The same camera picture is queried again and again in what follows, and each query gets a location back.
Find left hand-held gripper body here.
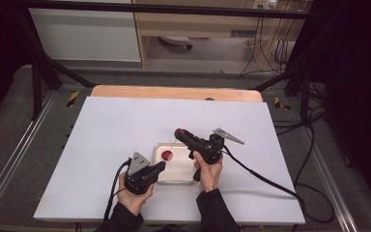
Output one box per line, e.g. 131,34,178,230
124,151,157,195

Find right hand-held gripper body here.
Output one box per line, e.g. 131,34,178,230
188,127,245,183

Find thin string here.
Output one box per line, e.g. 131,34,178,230
167,138,179,153

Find white square tray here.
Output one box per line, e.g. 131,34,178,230
152,141,198,187

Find person's right hand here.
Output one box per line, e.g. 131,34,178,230
192,151,224,193

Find person's left hand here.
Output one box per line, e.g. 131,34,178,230
117,171,156,217

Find wooden table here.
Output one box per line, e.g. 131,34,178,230
90,84,265,103

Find white board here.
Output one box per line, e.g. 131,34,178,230
33,96,306,226

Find yellow black tape marker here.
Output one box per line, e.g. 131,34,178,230
273,96,292,111
66,90,80,108

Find white chair base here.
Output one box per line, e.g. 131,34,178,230
158,35,194,51

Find light wooden desk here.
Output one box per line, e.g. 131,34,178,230
131,0,314,70

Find white cabinet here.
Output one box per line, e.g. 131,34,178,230
28,0,142,63

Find white power strip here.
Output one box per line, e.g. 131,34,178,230
252,0,278,11

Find left hand-held gripper black cable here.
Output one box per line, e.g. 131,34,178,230
102,157,133,224

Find hand-held gripper black cable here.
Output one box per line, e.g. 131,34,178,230
102,157,133,224
221,109,336,232

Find right hand-held gripper black cable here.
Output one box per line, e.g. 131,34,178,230
221,109,336,232

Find black frame stand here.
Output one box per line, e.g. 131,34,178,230
253,54,314,128
14,5,97,121

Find black floor cables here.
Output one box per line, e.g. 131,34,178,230
271,81,328,137

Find bundle of hanging cables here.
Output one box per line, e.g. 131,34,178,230
239,14,304,77

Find aluminium floor rail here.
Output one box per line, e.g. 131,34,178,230
299,127,360,232
0,91,58,221

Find black frame crossbar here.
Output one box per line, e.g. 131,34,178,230
18,0,318,20

